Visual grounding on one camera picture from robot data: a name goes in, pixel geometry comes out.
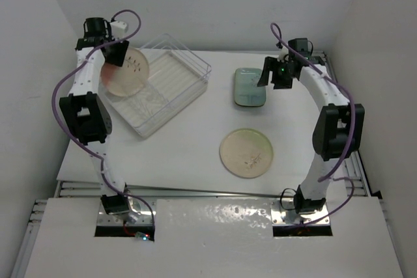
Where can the green and cream round plate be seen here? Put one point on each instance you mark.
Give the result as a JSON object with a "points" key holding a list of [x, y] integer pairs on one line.
{"points": [[246, 153]]}

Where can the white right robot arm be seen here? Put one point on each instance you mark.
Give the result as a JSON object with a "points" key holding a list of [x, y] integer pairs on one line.
{"points": [[338, 130]]}

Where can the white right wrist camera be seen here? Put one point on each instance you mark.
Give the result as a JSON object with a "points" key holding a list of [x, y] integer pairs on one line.
{"points": [[283, 54]]}

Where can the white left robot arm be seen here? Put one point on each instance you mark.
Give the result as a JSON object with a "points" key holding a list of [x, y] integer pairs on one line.
{"points": [[86, 117]]}

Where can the pink and cream round plate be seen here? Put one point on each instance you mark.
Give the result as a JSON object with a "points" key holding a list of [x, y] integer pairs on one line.
{"points": [[128, 79]]}

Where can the teal rectangular divided plate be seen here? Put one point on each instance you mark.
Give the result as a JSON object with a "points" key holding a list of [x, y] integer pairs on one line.
{"points": [[250, 101]]}

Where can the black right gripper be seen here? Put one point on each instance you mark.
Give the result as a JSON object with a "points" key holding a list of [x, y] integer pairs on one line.
{"points": [[272, 64]]}

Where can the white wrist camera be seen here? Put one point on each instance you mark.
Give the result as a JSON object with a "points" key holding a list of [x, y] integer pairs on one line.
{"points": [[119, 29], [283, 54]]}

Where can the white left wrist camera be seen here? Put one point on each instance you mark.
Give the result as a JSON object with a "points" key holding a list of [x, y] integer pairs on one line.
{"points": [[119, 29]]}

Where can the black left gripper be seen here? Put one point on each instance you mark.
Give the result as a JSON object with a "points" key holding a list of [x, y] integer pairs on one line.
{"points": [[116, 60]]}

